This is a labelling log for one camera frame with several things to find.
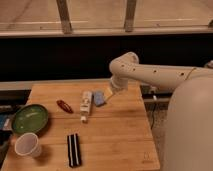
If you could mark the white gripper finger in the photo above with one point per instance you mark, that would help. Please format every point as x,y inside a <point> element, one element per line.
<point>109,95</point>

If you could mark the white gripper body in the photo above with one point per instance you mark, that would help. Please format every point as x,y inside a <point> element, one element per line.
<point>118,84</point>

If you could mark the white tube with cap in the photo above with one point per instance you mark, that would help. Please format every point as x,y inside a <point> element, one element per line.
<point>85,105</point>

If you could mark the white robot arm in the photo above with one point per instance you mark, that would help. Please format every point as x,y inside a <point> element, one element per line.
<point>189,125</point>

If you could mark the red hair clip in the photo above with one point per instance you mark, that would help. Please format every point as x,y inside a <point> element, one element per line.
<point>64,106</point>

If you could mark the black white striped block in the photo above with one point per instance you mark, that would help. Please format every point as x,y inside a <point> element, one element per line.
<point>74,154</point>

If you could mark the green bowl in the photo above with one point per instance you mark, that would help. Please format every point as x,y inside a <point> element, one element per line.
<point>30,118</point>

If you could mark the white plastic cup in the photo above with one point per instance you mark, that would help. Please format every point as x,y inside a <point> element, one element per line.
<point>28,145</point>

